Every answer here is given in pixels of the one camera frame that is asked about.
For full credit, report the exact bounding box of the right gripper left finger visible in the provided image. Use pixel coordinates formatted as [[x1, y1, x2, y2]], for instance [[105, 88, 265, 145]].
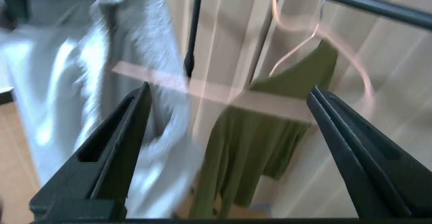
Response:
[[28, 81, 153, 222]]

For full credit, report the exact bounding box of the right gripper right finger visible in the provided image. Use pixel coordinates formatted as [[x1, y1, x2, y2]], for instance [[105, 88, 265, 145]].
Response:
[[306, 85, 432, 219]]

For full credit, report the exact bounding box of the pink clothes hanger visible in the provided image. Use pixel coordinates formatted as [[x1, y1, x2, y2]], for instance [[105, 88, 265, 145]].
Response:
[[268, 0, 340, 78], [111, 0, 377, 123]]

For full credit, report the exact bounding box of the pale grey garment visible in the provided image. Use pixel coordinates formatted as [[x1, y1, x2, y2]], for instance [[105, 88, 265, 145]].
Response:
[[0, 0, 203, 219]]

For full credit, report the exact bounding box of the green shirt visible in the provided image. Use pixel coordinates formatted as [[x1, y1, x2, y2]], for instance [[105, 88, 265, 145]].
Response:
[[188, 40, 340, 219]]

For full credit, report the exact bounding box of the beige curtain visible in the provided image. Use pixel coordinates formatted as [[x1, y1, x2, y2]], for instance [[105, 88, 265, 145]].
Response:
[[161, 0, 432, 219]]

